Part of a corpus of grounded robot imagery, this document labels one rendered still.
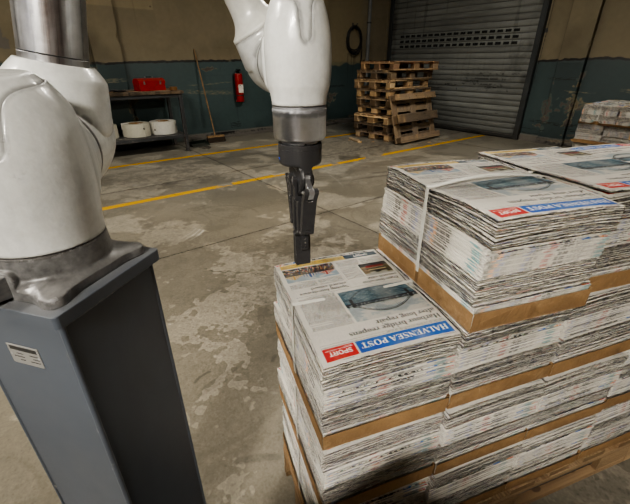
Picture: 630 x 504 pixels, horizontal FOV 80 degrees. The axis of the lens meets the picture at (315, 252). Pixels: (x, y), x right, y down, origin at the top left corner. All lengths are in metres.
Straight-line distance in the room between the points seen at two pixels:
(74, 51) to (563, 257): 0.91
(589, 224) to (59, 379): 0.90
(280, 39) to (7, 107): 0.35
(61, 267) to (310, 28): 0.48
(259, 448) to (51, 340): 1.09
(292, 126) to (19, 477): 1.56
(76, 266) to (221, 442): 1.14
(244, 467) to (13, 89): 1.31
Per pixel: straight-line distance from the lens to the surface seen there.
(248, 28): 0.75
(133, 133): 6.48
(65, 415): 0.75
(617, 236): 0.99
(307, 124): 0.62
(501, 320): 0.80
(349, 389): 0.72
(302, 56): 0.61
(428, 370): 0.79
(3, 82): 0.59
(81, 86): 0.75
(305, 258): 0.74
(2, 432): 2.02
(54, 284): 0.61
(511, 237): 0.69
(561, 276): 0.86
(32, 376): 0.73
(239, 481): 1.53
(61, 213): 0.59
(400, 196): 0.90
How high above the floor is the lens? 1.28
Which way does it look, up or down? 27 degrees down
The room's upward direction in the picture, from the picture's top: straight up
